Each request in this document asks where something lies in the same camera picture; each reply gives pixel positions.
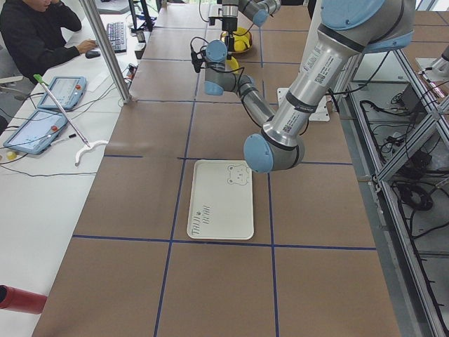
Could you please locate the teach pendant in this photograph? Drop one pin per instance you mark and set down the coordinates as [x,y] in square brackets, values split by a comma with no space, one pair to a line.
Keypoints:
[68,90]
[37,133]

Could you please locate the seated person in black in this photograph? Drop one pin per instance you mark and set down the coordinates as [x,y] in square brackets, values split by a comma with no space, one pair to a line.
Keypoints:
[32,34]

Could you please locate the upper teach pendant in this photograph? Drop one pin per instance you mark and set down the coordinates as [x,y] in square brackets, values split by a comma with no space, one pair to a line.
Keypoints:
[68,90]

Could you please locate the white bear tray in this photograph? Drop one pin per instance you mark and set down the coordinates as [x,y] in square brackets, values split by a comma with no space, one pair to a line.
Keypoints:
[221,202]

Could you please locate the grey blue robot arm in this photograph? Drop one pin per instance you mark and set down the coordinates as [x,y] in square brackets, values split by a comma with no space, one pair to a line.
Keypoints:
[256,11]
[347,28]

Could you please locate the small yellow object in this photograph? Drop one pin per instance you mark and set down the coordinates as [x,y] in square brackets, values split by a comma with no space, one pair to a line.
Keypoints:
[11,155]

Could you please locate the grabber stick green handle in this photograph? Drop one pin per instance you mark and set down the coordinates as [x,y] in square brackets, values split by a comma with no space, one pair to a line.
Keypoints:
[88,146]

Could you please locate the yellow lemon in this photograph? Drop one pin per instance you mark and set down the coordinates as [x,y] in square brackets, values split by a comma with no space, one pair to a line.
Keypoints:
[240,46]

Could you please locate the black computer mouse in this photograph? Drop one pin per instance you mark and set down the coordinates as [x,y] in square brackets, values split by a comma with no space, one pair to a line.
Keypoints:
[92,54]

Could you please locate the black keyboard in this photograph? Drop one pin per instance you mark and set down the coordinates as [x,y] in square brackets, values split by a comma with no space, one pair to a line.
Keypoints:
[116,33]

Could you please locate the yellow banana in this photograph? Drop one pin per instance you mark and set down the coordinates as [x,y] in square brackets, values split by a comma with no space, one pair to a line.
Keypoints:
[241,31]
[232,65]

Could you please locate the lower teach pendant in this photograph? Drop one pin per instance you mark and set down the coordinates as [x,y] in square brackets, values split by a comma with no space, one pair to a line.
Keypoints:
[37,133]

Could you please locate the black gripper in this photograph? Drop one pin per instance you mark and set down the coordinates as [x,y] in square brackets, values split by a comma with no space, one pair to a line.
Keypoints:
[229,24]

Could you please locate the aluminium frame post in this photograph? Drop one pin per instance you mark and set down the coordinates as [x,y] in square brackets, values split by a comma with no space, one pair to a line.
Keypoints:
[97,23]

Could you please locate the aluminium side frame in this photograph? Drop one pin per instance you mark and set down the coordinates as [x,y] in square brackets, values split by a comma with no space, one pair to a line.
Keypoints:
[395,111]

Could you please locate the red cylinder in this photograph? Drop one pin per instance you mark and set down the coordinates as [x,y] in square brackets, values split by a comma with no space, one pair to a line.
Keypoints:
[19,300]

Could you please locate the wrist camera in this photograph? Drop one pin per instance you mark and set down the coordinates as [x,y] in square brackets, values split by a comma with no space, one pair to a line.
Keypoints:
[212,20]
[197,57]

